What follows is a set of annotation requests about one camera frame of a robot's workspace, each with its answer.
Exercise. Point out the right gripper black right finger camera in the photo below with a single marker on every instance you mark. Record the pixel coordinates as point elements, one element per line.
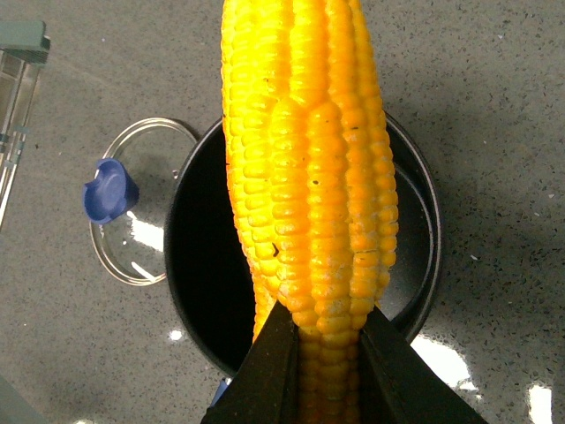
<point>397,386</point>

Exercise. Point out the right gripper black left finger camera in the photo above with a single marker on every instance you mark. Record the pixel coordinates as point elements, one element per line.
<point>265,388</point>

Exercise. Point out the yellow corn cob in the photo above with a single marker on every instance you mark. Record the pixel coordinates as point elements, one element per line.
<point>311,182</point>

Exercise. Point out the glass lid with blue knob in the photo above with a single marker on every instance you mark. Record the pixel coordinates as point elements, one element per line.
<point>127,201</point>

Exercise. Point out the dark blue saucepan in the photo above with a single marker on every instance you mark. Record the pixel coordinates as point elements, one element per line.
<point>209,277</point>

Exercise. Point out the green metal dish rack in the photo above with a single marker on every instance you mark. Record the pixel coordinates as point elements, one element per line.
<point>25,49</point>

